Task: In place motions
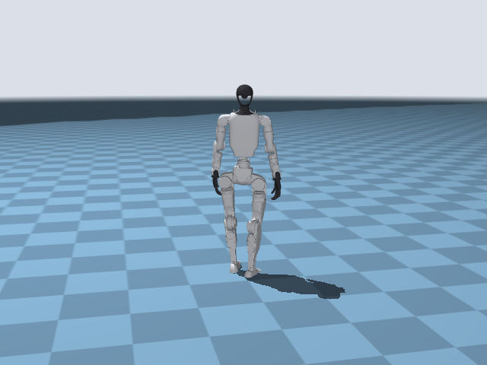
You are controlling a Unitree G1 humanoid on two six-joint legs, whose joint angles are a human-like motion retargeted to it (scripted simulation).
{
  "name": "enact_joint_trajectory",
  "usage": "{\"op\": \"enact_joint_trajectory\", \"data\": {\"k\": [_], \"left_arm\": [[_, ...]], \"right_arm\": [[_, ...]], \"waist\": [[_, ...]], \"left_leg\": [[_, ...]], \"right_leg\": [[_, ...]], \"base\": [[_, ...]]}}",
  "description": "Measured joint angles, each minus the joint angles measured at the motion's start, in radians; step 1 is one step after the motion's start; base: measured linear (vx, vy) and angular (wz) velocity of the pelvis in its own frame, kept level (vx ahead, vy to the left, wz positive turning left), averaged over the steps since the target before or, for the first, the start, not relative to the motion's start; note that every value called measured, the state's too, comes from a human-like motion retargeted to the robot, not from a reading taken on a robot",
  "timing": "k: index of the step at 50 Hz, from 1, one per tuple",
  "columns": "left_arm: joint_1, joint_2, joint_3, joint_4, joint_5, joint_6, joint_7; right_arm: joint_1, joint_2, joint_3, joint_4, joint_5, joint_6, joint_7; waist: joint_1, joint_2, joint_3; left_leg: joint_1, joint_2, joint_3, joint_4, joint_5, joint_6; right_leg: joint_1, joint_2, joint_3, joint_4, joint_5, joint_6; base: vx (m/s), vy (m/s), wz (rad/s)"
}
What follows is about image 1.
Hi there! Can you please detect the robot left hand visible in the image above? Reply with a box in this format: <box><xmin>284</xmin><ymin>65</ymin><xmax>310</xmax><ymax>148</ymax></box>
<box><xmin>212</xmin><ymin>170</ymin><xmax>221</xmax><ymax>195</ymax></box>

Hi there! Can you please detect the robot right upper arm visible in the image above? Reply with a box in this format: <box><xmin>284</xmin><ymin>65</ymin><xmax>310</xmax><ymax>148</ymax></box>
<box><xmin>259</xmin><ymin>115</ymin><xmax>274</xmax><ymax>153</ymax></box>

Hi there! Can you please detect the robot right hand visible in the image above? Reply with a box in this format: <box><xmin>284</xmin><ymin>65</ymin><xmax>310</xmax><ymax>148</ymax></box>
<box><xmin>271</xmin><ymin>172</ymin><xmax>281</xmax><ymax>200</ymax></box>

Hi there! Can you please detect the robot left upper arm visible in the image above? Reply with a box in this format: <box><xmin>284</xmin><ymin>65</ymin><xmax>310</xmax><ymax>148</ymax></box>
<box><xmin>216</xmin><ymin>114</ymin><xmax>230</xmax><ymax>151</ymax></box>

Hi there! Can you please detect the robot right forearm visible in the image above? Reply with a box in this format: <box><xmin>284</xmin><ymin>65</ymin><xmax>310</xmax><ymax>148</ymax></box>
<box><xmin>268</xmin><ymin>143</ymin><xmax>281</xmax><ymax>178</ymax></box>

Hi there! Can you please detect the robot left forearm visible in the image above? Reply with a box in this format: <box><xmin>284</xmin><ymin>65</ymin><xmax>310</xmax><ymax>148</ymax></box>
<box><xmin>211</xmin><ymin>141</ymin><xmax>222</xmax><ymax>175</ymax></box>

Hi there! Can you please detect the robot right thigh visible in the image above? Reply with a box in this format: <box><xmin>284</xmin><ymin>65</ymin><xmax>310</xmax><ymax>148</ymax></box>
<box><xmin>247</xmin><ymin>173</ymin><xmax>266</xmax><ymax>234</ymax></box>

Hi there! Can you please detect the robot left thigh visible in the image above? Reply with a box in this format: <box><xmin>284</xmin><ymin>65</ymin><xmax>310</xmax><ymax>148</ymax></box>
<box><xmin>218</xmin><ymin>171</ymin><xmax>237</xmax><ymax>230</ymax></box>

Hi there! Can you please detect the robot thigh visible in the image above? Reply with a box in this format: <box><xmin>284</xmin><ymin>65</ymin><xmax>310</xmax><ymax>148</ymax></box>
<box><xmin>218</xmin><ymin>171</ymin><xmax>237</xmax><ymax>230</ymax></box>
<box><xmin>247</xmin><ymin>173</ymin><xmax>266</xmax><ymax>234</ymax></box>

